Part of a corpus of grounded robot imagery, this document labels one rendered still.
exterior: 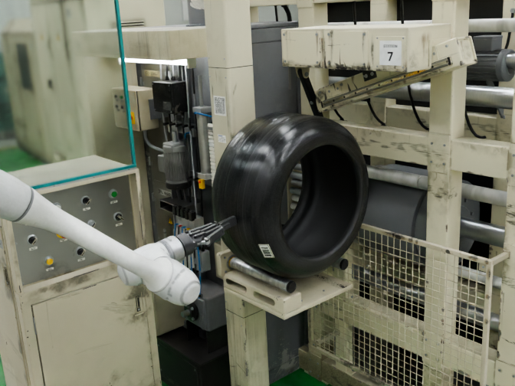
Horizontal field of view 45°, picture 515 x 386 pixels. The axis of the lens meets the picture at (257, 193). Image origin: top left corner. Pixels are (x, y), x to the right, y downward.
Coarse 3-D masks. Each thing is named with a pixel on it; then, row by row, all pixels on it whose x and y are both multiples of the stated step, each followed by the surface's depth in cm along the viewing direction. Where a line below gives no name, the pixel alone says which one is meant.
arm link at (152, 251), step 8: (144, 248) 193; (152, 248) 192; (160, 248) 193; (144, 256) 189; (152, 256) 189; (160, 256) 189; (168, 256) 192; (120, 272) 189; (128, 272) 187; (128, 280) 188; (136, 280) 188; (144, 280) 188
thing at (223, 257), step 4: (220, 252) 248; (224, 252) 248; (228, 252) 248; (216, 256) 248; (220, 256) 246; (224, 256) 247; (228, 256) 249; (232, 256) 250; (236, 256) 251; (220, 260) 247; (224, 260) 248; (228, 260) 249; (220, 264) 247; (224, 264) 248; (228, 264) 249; (220, 268) 248; (224, 268) 248; (228, 268) 250; (232, 268) 251; (220, 272) 248; (224, 272) 249
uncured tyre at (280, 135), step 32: (256, 128) 222; (288, 128) 214; (320, 128) 218; (224, 160) 221; (256, 160) 210; (288, 160) 209; (320, 160) 257; (352, 160) 231; (224, 192) 218; (256, 192) 207; (320, 192) 261; (352, 192) 250; (256, 224) 209; (288, 224) 257; (320, 224) 258; (352, 224) 238; (256, 256) 217; (288, 256) 217; (320, 256) 230
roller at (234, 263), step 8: (232, 264) 247; (240, 264) 244; (248, 264) 242; (248, 272) 240; (256, 272) 237; (264, 272) 234; (264, 280) 233; (272, 280) 230; (280, 280) 227; (288, 280) 225; (280, 288) 227; (288, 288) 224
